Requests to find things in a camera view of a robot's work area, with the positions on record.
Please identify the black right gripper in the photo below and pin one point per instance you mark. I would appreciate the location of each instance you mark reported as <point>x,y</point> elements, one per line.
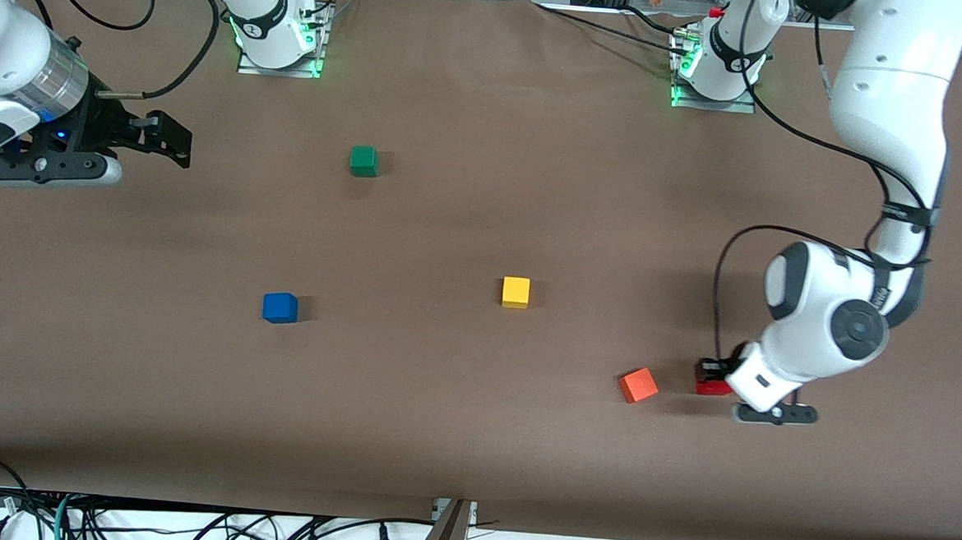
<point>103,128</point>

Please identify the green wooden block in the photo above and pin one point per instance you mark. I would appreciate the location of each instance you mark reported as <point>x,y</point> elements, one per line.
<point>363,161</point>

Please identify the orange wooden block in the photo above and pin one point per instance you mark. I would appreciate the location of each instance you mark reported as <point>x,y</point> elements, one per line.
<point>638,385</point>

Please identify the blue wooden block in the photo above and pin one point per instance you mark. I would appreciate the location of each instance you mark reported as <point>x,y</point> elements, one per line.
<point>279,307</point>

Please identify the yellow wooden block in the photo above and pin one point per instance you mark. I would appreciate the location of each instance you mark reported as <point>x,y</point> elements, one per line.
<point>516,292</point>

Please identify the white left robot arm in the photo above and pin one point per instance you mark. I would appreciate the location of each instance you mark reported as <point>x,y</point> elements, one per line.
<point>894,94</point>

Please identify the brown table cover sheet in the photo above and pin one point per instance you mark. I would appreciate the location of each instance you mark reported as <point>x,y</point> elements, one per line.
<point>358,420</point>

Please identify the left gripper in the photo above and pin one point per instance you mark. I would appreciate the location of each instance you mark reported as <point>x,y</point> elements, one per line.
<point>716,370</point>

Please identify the red wooden block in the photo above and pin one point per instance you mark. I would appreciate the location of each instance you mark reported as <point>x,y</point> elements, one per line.
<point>712,387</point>

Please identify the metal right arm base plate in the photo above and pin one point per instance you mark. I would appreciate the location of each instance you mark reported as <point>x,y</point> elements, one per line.
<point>249,68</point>

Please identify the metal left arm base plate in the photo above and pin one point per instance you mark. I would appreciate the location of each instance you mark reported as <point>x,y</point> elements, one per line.
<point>736,107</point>

